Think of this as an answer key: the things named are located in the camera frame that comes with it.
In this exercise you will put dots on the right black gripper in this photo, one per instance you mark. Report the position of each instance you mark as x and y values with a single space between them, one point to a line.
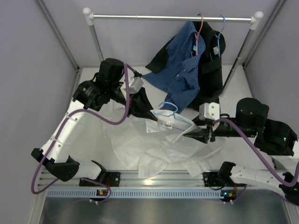
202 135

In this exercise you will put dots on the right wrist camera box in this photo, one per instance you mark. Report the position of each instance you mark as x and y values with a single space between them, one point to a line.
209 111

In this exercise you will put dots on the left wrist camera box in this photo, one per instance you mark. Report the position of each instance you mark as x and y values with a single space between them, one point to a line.
135 84

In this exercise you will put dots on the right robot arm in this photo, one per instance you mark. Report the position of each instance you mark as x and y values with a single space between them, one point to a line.
262 135

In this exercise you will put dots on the blue checked shirt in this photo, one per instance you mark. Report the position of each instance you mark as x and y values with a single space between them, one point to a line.
179 77

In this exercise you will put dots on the aluminium frame post right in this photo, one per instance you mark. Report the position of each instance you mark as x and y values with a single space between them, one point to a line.
265 28

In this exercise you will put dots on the metal clothes rack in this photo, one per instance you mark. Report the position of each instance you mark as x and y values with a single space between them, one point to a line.
138 36

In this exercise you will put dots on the black shirt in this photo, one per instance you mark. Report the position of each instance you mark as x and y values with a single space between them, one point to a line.
209 72

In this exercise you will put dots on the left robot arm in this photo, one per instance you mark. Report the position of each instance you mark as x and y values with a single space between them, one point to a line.
114 81

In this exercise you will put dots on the perforated cable duct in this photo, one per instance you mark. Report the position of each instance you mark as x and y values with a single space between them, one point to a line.
138 193

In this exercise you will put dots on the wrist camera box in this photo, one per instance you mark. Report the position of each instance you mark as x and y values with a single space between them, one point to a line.
135 84
209 111

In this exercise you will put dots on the pink wire hanger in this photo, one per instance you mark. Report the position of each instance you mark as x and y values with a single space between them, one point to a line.
194 51

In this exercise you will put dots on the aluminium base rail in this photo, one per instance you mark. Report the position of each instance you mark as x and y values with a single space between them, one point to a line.
129 179

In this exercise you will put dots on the blue hanger under black shirt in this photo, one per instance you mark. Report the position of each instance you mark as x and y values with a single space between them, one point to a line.
216 42

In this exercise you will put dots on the light blue hanger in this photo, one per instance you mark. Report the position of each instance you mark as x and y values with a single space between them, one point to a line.
172 120

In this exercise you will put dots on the aluminium frame post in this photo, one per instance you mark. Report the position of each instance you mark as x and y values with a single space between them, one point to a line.
265 28
53 26

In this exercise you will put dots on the white shirt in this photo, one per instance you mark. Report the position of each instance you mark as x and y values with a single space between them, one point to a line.
146 146

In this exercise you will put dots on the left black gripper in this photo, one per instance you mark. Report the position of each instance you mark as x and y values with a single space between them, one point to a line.
139 106

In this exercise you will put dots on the aluminium frame post left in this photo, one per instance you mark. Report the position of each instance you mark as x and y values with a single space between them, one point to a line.
53 26

